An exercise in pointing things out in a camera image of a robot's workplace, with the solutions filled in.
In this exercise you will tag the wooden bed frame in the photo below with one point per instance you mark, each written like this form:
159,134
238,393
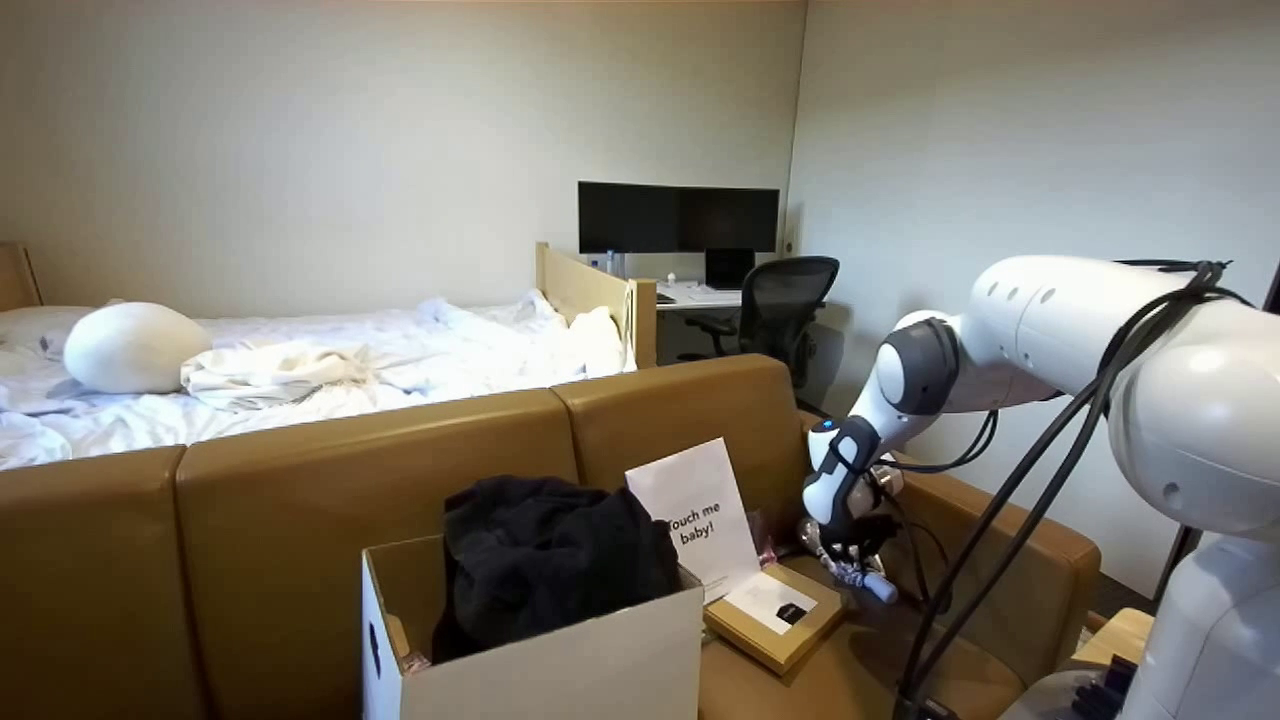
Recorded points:
565,283

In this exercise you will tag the white desk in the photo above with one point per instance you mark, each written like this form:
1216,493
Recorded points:
694,297

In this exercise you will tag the black office chair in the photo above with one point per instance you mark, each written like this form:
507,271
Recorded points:
777,310

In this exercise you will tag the white pillow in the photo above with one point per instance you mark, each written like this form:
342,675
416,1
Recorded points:
132,344

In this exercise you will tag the blue patterned cloth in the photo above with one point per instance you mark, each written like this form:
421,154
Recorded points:
1084,694

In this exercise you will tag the tan leather sofa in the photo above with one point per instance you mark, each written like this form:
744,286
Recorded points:
223,580

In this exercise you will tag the white bed sheets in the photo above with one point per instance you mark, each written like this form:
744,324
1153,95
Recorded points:
288,368

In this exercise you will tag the computer monitor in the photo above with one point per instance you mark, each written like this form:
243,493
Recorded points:
727,226

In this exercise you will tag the white cardboard box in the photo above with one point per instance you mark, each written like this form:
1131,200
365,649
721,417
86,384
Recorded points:
624,667

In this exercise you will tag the dark navy cloth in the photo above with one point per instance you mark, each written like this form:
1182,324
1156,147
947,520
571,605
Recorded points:
530,556

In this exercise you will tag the brown flat cardboard box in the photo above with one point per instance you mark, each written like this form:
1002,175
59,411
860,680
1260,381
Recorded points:
777,617

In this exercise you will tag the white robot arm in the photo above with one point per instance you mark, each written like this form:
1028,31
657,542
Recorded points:
1177,378

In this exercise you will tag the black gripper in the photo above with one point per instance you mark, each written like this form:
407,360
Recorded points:
848,549

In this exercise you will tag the white printed paper sheet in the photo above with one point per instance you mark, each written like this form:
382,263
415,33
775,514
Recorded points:
696,496

